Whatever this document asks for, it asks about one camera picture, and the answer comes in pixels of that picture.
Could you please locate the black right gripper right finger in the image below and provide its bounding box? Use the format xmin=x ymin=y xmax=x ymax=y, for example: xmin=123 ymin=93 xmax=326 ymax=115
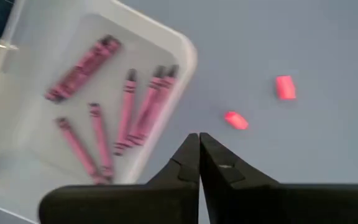
xmin=199 ymin=132 xmax=358 ymax=224

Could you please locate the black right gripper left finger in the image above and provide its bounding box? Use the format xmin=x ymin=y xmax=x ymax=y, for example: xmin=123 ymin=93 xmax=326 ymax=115
xmin=38 ymin=133 xmax=201 ymax=224

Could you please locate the purple crayon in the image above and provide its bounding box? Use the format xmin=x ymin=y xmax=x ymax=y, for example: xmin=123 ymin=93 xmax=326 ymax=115
xmin=131 ymin=63 xmax=180 ymax=147
xmin=113 ymin=68 xmax=139 ymax=157
xmin=55 ymin=117 xmax=106 ymax=185
xmin=125 ymin=65 xmax=167 ymax=147
xmin=54 ymin=34 xmax=122 ymax=91
xmin=44 ymin=42 xmax=116 ymax=104
xmin=88 ymin=102 xmax=115 ymax=185

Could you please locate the pink eraser cap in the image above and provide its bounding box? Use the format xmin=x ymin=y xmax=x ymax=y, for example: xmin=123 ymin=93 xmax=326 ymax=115
xmin=275 ymin=75 xmax=298 ymax=101
xmin=223 ymin=110 xmax=250 ymax=131

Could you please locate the clear plastic bin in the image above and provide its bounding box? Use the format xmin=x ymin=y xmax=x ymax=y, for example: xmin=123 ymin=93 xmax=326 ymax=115
xmin=0 ymin=0 xmax=199 ymax=223

